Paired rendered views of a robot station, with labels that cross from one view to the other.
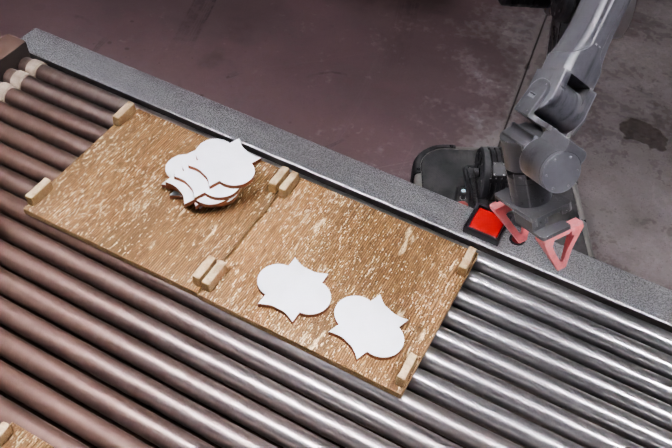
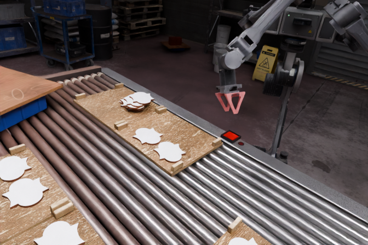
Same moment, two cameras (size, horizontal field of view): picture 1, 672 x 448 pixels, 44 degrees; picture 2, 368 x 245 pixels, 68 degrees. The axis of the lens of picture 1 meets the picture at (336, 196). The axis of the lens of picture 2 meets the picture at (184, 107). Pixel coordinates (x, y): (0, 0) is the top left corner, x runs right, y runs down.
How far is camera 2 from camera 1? 0.62 m
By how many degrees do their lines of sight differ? 23
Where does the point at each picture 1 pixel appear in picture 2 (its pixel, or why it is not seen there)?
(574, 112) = (246, 48)
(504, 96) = (269, 144)
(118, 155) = (111, 94)
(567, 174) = (235, 61)
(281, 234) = (152, 122)
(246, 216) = (143, 115)
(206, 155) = (136, 94)
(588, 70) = (254, 36)
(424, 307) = (194, 151)
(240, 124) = (155, 97)
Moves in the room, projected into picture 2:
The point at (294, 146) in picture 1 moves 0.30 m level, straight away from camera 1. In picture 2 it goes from (170, 105) to (182, 87)
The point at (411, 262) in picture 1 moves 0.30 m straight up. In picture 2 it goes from (195, 139) to (203, 82)
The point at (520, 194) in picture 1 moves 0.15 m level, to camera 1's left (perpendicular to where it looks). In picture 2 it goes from (222, 79) to (182, 71)
